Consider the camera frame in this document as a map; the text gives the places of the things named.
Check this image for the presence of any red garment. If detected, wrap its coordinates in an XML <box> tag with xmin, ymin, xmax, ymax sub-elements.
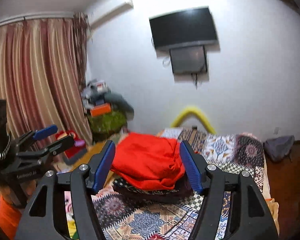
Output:
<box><xmin>111</xmin><ymin>132</ymin><xmax>185</xmax><ymax>191</ymax></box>

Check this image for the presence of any pile of grey clothes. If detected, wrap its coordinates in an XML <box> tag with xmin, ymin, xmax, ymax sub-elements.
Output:
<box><xmin>81</xmin><ymin>80</ymin><xmax>134</xmax><ymax>120</ymax></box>

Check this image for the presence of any red plush toy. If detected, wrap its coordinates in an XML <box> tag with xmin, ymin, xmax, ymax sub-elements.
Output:
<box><xmin>55</xmin><ymin>130</ymin><xmax>87</xmax><ymax>161</ymax></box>

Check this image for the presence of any brown cardboard box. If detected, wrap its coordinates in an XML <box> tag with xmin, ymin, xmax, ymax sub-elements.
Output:
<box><xmin>70</xmin><ymin>141</ymin><xmax>106</xmax><ymax>171</ymax></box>

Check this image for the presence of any dark patterned folded garment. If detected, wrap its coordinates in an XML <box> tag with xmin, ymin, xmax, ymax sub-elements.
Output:
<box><xmin>113</xmin><ymin>177</ymin><xmax>180</xmax><ymax>195</ymax></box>

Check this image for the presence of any green storage box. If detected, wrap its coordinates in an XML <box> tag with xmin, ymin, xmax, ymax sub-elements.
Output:
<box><xmin>88</xmin><ymin>111</ymin><xmax>127</xmax><ymax>137</ymax></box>

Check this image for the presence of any maroon folded garment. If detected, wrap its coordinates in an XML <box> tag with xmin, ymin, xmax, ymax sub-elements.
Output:
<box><xmin>113</xmin><ymin>175</ymin><xmax>193</xmax><ymax>204</ymax></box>

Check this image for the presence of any orange box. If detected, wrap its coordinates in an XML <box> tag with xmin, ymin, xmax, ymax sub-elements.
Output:
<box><xmin>90</xmin><ymin>103</ymin><xmax>111</xmax><ymax>116</ymax></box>

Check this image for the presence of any patchwork patterned bedspread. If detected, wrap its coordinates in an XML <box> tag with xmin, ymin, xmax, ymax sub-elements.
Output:
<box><xmin>65</xmin><ymin>127</ymin><xmax>281</xmax><ymax>240</ymax></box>

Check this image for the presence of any striped pink curtain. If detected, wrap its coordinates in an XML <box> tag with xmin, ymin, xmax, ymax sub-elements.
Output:
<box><xmin>0</xmin><ymin>13</ymin><xmax>92</xmax><ymax>144</ymax></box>

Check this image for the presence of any grey bag on floor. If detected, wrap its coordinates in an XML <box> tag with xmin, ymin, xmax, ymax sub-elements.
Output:
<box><xmin>263</xmin><ymin>135</ymin><xmax>295</xmax><ymax>163</ymax></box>

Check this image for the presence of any white air conditioner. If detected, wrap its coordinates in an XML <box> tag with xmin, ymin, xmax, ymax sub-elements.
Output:
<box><xmin>87</xmin><ymin>0</ymin><xmax>134</xmax><ymax>29</ymax></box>

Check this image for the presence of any yellow foam bed rail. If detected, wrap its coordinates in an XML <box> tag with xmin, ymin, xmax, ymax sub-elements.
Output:
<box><xmin>170</xmin><ymin>106</ymin><xmax>217</xmax><ymax>134</ymax></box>

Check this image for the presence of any small grey wall monitor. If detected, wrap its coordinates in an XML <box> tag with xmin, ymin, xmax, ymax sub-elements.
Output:
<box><xmin>170</xmin><ymin>46</ymin><xmax>207</xmax><ymax>75</ymax></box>

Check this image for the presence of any black wall television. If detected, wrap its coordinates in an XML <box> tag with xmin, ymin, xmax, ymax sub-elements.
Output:
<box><xmin>149</xmin><ymin>7</ymin><xmax>218</xmax><ymax>50</ymax></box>

